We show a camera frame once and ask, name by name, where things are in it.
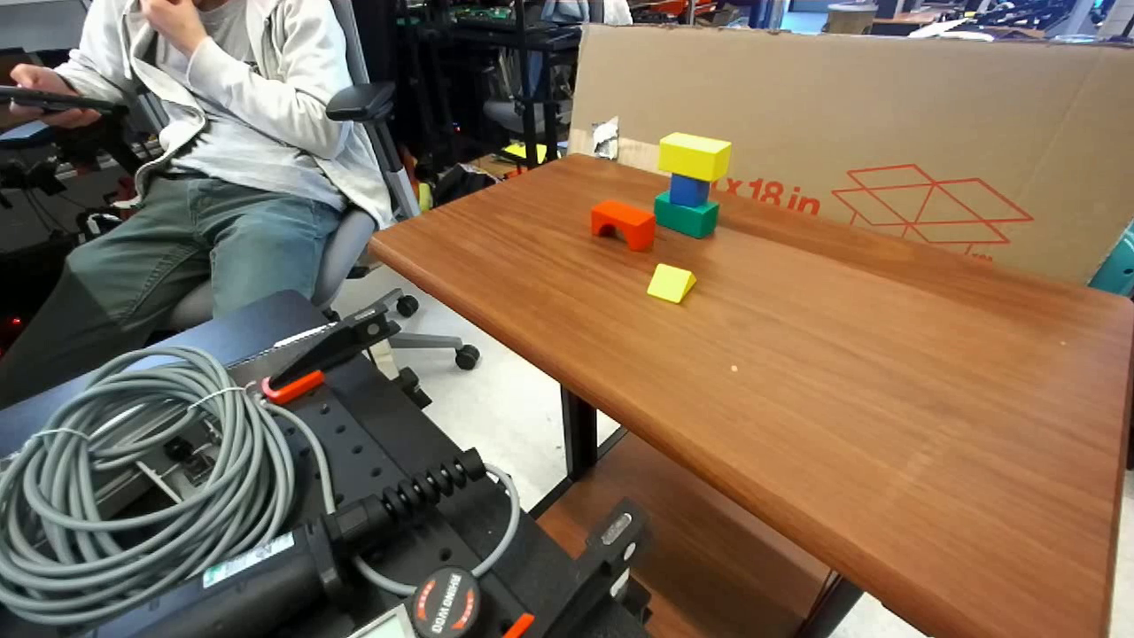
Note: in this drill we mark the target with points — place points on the grey office chair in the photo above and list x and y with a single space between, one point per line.
344 253

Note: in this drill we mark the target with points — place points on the green block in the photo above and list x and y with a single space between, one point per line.
693 222

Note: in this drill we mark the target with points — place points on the black table leg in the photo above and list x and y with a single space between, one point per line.
579 433

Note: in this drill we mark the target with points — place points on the orange arch block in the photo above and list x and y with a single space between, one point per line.
624 222

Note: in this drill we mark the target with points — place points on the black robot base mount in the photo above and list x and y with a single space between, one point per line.
168 496

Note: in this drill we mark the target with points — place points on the yellow wedge block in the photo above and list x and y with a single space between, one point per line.
673 286

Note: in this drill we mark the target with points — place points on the black orange clamp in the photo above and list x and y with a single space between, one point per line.
330 348

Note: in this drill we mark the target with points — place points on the seated person in grey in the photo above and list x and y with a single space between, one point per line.
245 189

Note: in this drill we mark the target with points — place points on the large cardboard box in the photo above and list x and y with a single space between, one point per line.
1013 155

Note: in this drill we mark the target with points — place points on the blue cube block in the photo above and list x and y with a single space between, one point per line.
688 189

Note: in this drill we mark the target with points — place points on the yellow rectangular block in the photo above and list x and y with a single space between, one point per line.
693 157

